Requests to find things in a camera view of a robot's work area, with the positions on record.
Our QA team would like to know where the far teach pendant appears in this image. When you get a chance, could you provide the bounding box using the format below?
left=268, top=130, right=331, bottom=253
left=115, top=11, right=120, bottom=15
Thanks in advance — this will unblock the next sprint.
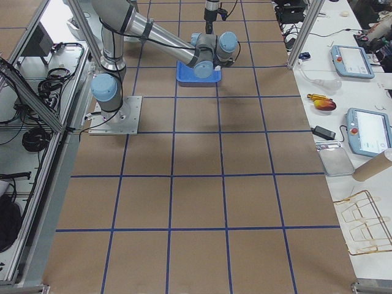
left=330, top=45, right=375, bottom=80

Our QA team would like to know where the mango fruit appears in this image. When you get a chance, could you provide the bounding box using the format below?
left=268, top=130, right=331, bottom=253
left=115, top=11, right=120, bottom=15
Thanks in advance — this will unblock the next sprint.
left=313, top=99, right=336, bottom=111

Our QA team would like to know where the gold wire rack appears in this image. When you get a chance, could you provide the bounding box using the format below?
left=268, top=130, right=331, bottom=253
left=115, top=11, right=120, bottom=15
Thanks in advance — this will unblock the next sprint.
left=333, top=190, right=391, bottom=256

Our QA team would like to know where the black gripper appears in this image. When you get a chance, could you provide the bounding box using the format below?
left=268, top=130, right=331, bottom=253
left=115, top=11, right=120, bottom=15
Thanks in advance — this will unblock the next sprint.
left=204, top=10, right=217, bottom=34

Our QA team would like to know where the aluminium frame post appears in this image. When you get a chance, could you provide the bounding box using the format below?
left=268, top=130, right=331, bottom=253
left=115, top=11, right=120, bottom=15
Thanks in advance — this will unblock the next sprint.
left=287, top=0, right=325, bottom=69

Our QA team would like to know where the blue plastic tray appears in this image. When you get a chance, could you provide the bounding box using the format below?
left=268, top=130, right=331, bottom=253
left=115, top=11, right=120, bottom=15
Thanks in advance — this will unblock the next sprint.
left=176, top=61, right=222, bottom=86

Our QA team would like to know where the teach pendant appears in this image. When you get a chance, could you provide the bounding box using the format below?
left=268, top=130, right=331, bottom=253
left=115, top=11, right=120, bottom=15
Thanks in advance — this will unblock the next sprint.
left=345, top=108, right=391, bottom=157
left=330, top=45, right=375, bottom=80

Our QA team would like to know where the black power adapter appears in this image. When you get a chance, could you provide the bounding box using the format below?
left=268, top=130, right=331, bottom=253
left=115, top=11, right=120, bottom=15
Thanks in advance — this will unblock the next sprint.
left=311, top=126, right=336, bottom=140

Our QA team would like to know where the near teach pendant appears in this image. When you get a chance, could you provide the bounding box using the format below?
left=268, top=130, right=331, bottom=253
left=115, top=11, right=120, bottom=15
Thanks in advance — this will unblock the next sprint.
left=345, top=108, right=391, bottom=157

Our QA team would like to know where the clear plastic lidded box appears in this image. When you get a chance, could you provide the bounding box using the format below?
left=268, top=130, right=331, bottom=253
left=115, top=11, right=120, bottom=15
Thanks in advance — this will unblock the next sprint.
left=318, top=148, right=355, bottom=177

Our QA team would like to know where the gold bottle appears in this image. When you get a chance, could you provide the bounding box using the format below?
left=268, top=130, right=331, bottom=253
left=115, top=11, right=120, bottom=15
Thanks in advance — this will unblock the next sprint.
left=307, top=94, right=329, bottom=101

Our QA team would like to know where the clear light bulb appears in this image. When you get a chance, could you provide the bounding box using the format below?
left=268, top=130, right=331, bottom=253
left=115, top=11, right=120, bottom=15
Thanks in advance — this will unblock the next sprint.
left=312, top=78, right=342, bottom=92

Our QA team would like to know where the cardboard tube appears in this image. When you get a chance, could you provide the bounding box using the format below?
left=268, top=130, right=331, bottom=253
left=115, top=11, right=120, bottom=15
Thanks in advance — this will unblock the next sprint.
left=352, top=148, right=391, bottom=182

